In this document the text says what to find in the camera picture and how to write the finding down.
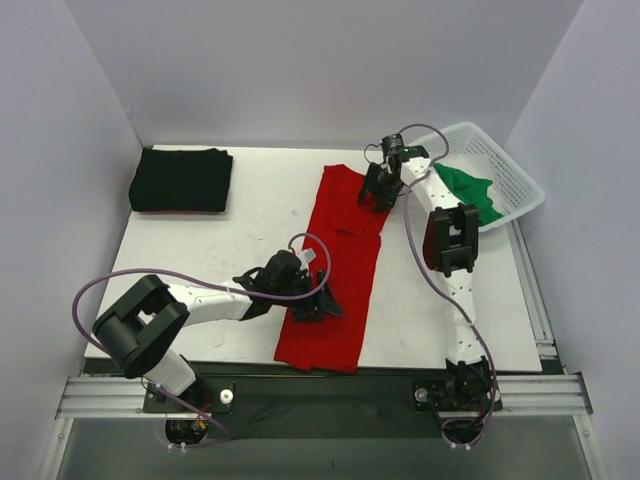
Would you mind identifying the red t shirt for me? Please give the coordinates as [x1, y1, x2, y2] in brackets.
[274, 165, 389, 373]

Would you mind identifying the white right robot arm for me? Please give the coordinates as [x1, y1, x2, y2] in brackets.
[358, 133, 496, 408]

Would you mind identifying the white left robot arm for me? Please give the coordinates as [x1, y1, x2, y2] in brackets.
[92, 249, 343, 412]

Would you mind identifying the green t shirt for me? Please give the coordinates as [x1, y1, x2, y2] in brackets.
[434, 163, 503, 226]

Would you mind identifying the white plastic basket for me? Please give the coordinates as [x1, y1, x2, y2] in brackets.
[440, 122, 545, 233]

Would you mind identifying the folded black t shirt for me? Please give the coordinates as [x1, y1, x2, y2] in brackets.
[128, 148, 234, 214]

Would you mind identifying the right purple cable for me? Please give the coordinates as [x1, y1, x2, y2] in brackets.
[394, 123, 501, 446]

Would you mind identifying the purple cable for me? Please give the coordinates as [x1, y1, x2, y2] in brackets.
[71, 232, 334, 446]
[394, 123, 501, 446]

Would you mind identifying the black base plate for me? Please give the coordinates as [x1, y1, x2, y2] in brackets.
[130, 359, 506, 441]

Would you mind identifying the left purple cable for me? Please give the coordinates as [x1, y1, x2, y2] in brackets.
[71, 232, 334, 446]

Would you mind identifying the aluminium frame rail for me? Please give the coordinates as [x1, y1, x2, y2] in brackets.
[56, 375, 593, 419]

